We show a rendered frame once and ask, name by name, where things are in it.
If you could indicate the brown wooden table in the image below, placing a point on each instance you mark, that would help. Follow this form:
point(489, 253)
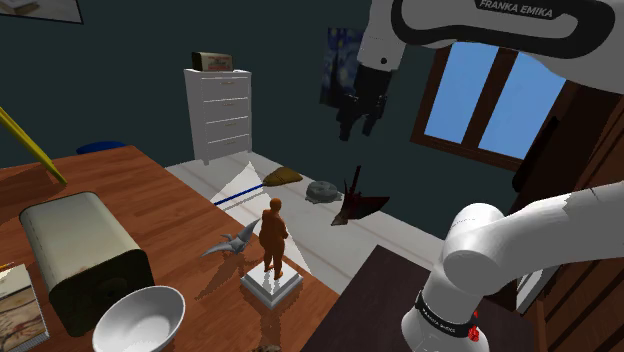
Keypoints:
point(161, 204)

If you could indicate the grey pterosaur toy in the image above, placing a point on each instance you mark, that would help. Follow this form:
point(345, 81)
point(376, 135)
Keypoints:
point(238, 242)

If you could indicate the cream and black box appliance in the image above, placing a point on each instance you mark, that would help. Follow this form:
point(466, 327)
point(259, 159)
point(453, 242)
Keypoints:
point(83, 244)

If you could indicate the spiral book with picture cover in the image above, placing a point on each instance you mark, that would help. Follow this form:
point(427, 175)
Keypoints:
point(19, 312)

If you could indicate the framed wall picture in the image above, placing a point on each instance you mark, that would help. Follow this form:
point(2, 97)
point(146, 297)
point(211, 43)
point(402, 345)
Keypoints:
point(39, 10)

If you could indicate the yellow stick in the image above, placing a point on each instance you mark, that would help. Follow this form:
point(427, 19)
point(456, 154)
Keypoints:
point(29, 144)

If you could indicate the dark brown wooden cabinet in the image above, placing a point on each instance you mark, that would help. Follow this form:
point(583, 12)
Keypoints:
point(585, 146)

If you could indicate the blue starry wall picture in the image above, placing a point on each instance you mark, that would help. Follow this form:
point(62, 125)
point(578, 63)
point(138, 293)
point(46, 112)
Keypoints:
point(336, 63)

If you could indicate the blue round stool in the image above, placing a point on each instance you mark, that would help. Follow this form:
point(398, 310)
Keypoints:
point(100, 146)

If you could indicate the white chest of drawers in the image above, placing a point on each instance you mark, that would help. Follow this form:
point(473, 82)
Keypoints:
point(224, 117)

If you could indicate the white bowl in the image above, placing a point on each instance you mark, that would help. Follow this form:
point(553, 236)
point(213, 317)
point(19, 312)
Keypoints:
point(141, 322)

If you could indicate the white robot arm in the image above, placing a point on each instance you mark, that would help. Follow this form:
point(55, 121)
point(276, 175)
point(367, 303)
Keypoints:
point(492, 253)

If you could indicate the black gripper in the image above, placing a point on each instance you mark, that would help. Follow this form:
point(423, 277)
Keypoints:
point(371, 84)

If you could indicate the brown framed window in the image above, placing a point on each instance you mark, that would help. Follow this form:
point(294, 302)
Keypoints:
point(463, 97)

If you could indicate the dark robot stand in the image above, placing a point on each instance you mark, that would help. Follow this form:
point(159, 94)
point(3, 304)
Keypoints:
point(360, 312)

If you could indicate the orange human figure white base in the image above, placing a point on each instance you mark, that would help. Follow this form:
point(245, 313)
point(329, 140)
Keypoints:
point(274, 234)

